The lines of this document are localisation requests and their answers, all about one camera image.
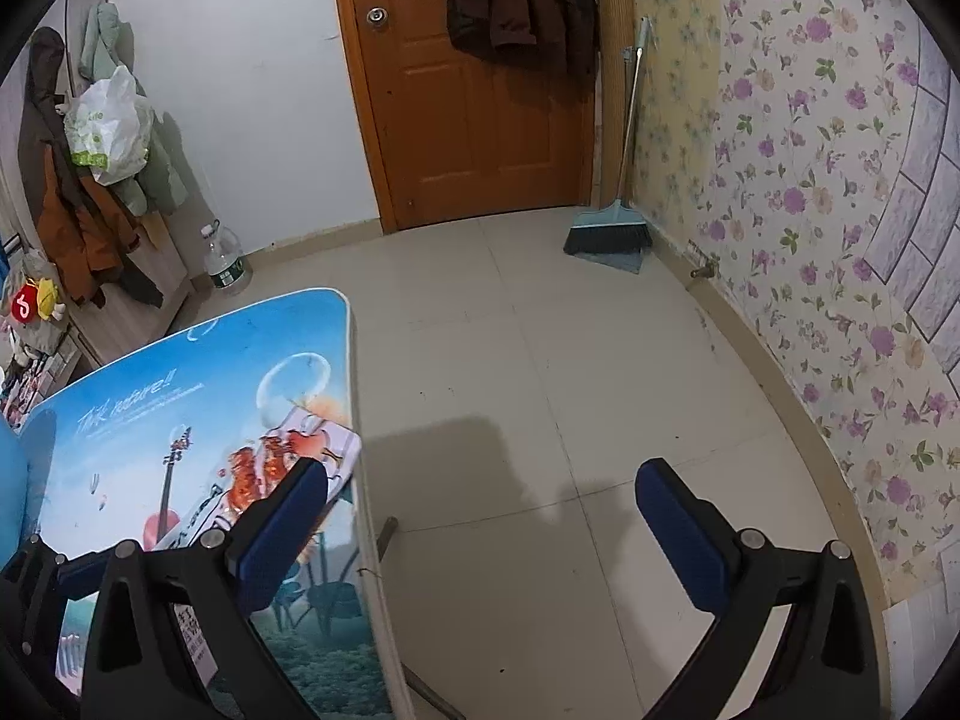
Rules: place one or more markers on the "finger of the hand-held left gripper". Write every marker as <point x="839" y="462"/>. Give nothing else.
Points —
<point x="37" y="577"/>

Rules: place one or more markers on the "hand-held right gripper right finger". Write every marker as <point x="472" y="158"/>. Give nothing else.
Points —
<point x="679" y="532"/>

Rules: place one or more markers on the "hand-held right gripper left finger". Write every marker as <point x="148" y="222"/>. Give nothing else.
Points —
<point x="285" y="532"/>

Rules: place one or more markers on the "light blue plastic basin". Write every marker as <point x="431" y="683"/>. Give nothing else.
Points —
<point x="22" y="487"/>

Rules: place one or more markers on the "crayfish print snack packet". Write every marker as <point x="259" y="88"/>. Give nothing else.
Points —
<point x="300" y="435"/>

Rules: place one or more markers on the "grey shoulder bag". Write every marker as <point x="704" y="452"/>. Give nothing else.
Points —
<point x="26" y="266"/>

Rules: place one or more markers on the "landscape printed desktop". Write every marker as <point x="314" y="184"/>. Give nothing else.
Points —
<point x="135" y="405"/>

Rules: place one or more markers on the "metal desk leg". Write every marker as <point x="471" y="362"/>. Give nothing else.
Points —
<point x="439" y="694"/>
<point x="387" y="540"/>

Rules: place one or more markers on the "pile of red label bottles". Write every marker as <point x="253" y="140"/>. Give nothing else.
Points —
<point x="22" y="390"/>

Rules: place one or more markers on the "red plush pendant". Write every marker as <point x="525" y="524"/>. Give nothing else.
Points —
<point x="24" y="304"/>

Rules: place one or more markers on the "large clear water bottle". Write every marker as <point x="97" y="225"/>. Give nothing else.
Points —
<point x="225" y="262"/>

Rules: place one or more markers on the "yellow plush pendant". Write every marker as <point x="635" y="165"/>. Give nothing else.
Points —
<point x="50" y="298"/>

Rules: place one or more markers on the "teal broom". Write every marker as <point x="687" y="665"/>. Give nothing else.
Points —
<point x="611" y="229"/>

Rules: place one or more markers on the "brown orange jacket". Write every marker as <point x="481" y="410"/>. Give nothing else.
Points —
<point x="75" y="240"/>

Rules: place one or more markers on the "pale green jacket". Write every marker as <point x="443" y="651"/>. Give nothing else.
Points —
<point x="161" y="187"/>

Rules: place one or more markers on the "white green plastic bag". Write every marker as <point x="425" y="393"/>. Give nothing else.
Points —
<point x="105" y="135"/>

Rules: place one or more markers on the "brown wooden door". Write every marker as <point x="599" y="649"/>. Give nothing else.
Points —
<point x="480" y="127"/>

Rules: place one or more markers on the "rolled bamboo mat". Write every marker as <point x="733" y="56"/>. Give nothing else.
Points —
<point x="611" y="52"/>

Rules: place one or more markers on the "metal door knob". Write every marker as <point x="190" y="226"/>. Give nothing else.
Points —
<point x="378" y="17"/>

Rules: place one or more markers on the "dark brown jacket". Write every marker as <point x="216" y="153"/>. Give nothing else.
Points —
<point x="517" y="7"/>

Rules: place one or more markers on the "wall tap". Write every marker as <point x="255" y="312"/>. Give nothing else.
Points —
<point x="703" y="271"/>

